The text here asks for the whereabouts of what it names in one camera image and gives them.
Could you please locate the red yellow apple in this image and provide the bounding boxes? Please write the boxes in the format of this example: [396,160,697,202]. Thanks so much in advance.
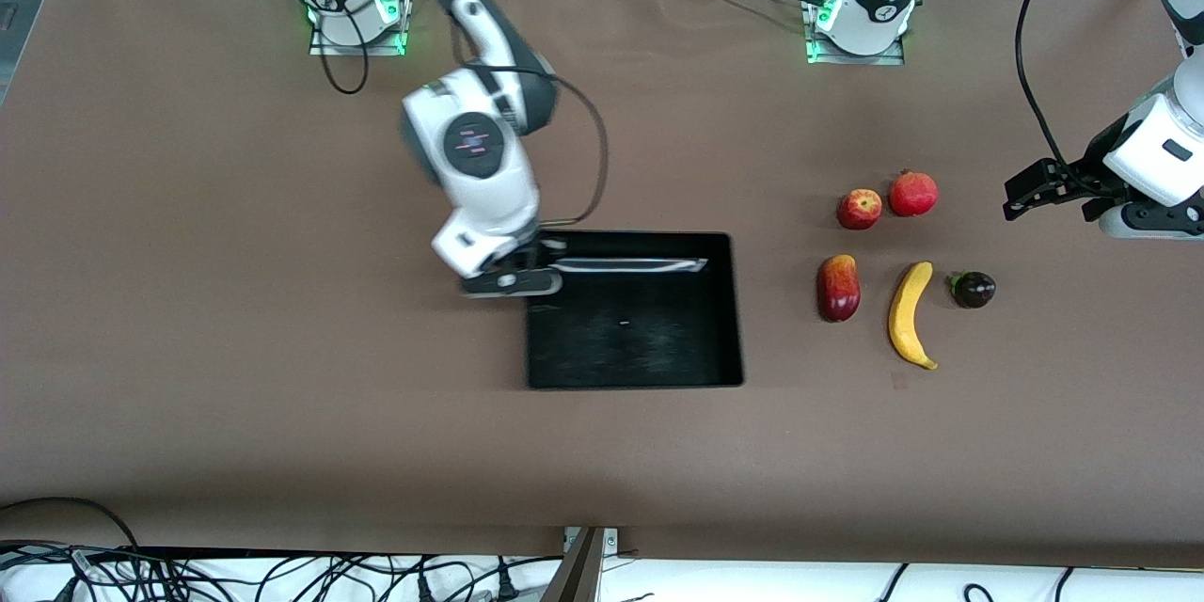
[836,188,884,231]

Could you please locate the black rectangular plastic tray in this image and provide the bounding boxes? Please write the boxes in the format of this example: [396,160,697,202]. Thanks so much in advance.
[525,230,746,390]

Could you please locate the small metal corner bracket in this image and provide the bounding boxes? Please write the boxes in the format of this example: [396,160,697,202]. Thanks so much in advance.
[562,527,620,554]

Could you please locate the red mango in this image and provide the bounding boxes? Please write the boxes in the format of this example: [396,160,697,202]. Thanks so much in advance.
[816,254,862,324]

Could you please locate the black arched floor cable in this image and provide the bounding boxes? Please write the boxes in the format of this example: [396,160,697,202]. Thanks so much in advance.
[0,497,140,548]

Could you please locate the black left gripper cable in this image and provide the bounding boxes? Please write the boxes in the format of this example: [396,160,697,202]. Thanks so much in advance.
[1014,0,1106,194]

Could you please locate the black cable with metal plug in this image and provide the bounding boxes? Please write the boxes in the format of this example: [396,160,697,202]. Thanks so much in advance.
[451,64,610,229]

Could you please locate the aluminium profile beam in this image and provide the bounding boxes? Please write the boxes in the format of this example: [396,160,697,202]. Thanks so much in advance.
[541,527,603,602]

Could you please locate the yellow banana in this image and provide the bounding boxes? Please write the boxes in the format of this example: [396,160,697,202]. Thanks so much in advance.
[888,261,940,372]

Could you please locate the tangled black floor cables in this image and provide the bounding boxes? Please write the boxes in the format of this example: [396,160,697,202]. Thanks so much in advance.
[0,541,565,602]

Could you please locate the dark purple eggplant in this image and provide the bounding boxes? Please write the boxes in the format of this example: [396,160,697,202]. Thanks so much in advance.
[947,270,997,309]

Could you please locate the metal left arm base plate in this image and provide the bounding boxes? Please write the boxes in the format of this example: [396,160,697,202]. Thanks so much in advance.
[804,0,906,66]

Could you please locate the thin black looping arm cable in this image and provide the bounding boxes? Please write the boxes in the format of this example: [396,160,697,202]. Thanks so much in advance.
[315,0,370,96]

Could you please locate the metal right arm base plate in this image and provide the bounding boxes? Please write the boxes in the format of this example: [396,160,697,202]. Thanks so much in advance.
[309,0,408,56]

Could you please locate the red pomegranate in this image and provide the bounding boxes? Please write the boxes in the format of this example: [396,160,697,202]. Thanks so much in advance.
[889,169,941,218]

